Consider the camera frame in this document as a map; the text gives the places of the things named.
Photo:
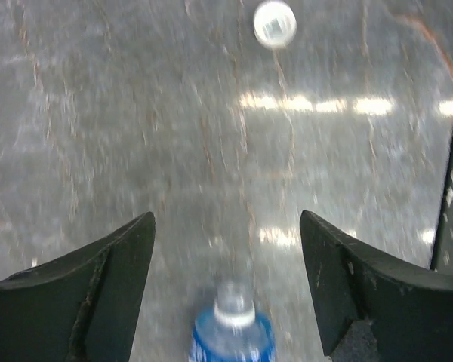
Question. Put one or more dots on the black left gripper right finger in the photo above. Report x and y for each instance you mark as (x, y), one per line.
(371, 306)

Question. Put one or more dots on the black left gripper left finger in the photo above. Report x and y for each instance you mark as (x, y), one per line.
(83, 306)

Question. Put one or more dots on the blue label plastic bottle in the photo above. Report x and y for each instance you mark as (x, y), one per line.
(232, 329)

